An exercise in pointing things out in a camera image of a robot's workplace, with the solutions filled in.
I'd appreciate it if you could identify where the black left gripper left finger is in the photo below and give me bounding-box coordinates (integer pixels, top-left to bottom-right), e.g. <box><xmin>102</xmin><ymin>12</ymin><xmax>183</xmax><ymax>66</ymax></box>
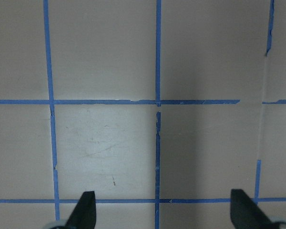
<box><xmin>64</xmin><ymin>191</ymin><xmax>96</xmax><ymax>229</ymax></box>

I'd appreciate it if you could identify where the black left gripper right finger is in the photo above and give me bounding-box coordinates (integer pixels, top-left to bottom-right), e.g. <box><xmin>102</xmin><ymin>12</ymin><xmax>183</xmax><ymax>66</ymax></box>
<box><xmin>230</xmin><ymin>189</ymin><xmax>276</xmax><ymax>229</ymax></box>

